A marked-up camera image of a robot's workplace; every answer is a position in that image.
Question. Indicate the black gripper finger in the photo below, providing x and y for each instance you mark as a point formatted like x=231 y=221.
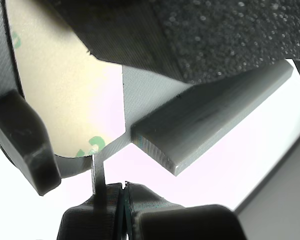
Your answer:
x=152 y=210
x=90 y=225

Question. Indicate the tan 3M protective film strip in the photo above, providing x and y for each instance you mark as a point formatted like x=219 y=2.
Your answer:
x=65 y=100

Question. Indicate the grey printed fixture platform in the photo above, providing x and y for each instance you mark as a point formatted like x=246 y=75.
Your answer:
x=215 y=120

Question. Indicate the black foam-topped block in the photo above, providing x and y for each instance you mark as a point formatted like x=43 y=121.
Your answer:
x=240 y=37

